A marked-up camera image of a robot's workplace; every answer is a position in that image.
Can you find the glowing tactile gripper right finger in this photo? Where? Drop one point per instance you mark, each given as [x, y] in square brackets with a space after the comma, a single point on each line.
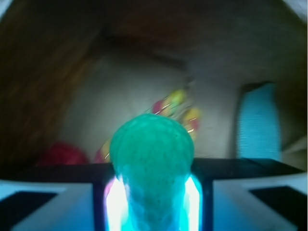
[245, 195]

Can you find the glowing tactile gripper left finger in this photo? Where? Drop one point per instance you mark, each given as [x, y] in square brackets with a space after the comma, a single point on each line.
[63, 198]

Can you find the green rubber ball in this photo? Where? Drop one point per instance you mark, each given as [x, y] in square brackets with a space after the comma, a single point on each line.
[152, 155]

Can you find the red cloth toy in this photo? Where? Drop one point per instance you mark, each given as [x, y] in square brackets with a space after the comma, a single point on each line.
[62, 153]

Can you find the teal cloth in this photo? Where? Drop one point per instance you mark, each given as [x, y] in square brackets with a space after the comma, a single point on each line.
[258, 126]

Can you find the brown paper bag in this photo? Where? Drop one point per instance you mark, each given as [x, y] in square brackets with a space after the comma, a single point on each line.
[75, 70]

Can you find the twisted rope toy right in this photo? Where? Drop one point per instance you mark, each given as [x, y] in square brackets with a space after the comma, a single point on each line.
[190, 120]

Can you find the twisted rope toy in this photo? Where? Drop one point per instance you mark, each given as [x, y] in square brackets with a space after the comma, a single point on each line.
[190, 120]
[170, 104]

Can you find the twisted rope toy left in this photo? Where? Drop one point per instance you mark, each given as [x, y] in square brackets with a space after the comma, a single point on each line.
[170, 104]

